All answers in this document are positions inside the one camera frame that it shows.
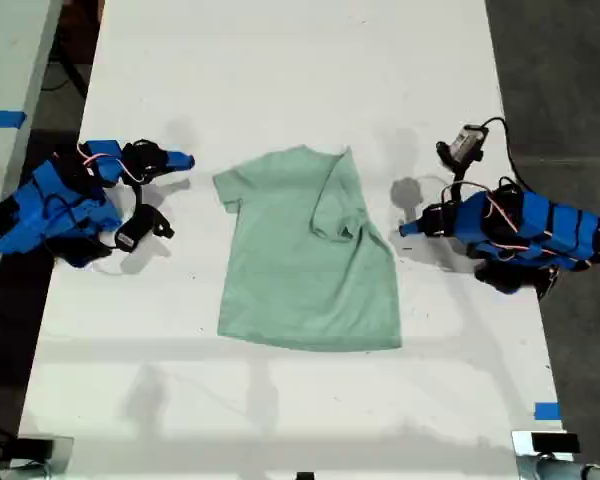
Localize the pale green T-shirt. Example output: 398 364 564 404
212 144 404 353

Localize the white side table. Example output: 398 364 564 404
0 0 64 314

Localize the short blue tape strip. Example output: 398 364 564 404
534 401 563 422

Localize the metal table clamp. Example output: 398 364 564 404
510 430 600 480
0 435 76 480

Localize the black arm camera stalk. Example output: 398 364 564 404
435 141 469 204
124 178 147 221

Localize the black arm camera box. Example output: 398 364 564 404
114 204 176 254

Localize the grey arm camera box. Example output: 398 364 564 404
449 123 487 164

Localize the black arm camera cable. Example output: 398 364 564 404
478 116 529 192

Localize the thin black floor cable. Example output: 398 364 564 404
40 58 89 100

